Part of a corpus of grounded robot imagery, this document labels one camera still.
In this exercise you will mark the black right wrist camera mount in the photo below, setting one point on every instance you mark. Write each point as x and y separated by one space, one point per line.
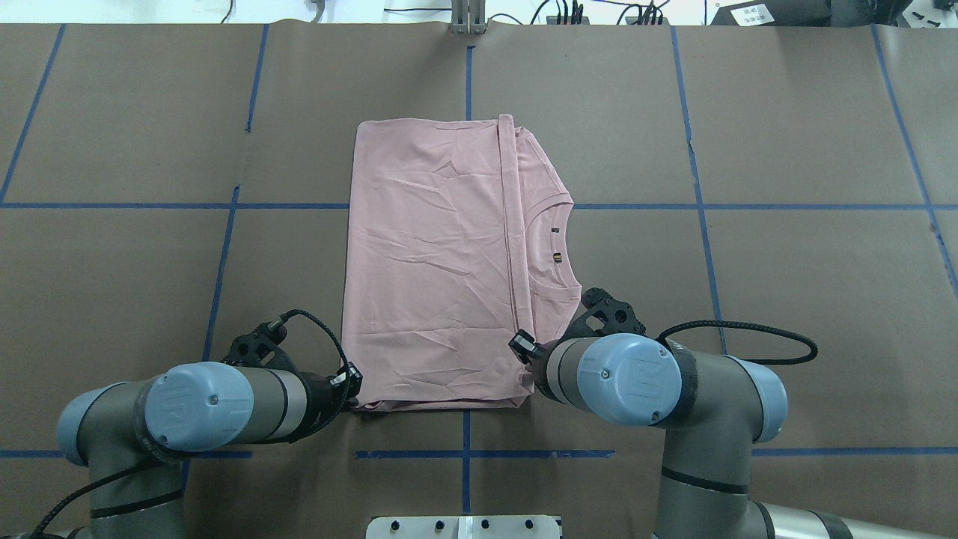
604 315

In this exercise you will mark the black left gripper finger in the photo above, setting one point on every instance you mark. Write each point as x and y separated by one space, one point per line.
345 386

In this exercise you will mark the black device with label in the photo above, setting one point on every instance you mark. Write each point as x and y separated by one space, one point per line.
773 13

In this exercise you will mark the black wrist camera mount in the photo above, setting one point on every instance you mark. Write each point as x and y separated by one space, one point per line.
604 315
261 348

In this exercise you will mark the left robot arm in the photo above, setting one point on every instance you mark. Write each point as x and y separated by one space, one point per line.
134 437

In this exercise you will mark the grey aluminium camera post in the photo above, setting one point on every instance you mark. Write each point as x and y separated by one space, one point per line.
468 17

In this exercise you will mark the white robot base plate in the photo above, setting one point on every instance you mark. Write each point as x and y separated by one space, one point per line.
467 526

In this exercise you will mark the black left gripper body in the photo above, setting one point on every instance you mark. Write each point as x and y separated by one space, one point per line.
323 392

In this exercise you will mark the pink Snoopy t-shirt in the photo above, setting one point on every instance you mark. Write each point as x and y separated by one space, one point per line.
456 241

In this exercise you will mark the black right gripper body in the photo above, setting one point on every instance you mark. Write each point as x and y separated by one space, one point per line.
536 362

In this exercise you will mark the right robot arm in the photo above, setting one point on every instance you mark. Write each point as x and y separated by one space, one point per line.
713 408

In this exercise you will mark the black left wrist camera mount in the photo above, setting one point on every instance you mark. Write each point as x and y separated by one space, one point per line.
261 348

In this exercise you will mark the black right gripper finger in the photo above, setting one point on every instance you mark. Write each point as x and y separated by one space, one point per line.
523 345

